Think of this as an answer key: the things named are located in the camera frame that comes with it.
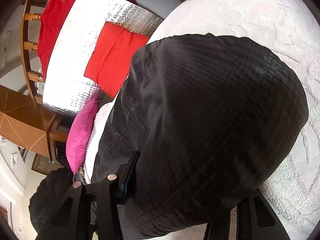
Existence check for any dark quilted zip jacket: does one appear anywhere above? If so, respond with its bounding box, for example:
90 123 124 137
92 34 309 239

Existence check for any black fluffy coat pile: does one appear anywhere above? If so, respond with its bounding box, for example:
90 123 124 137
29 168 73 233

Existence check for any grey folded garment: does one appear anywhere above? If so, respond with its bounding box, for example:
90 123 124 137
73 172 87 185

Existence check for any pink pillow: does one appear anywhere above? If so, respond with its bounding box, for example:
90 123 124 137
66 98 99 174

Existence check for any brown curved wooden column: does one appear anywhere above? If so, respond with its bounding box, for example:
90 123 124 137
0 86 68 163

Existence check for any silver foil headboard panel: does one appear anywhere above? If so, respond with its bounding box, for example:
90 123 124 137
42 0 164 117

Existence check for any wooden stair railing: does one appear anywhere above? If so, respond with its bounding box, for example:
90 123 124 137
20 0 44 107

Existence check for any red square pillow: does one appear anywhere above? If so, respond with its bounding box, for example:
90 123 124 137
84 22 149 98

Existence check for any white textured bedspread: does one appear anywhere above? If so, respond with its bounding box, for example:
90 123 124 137
92 0 319 239

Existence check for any red cloth on railing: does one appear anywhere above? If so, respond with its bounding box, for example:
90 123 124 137
37 0 75 79

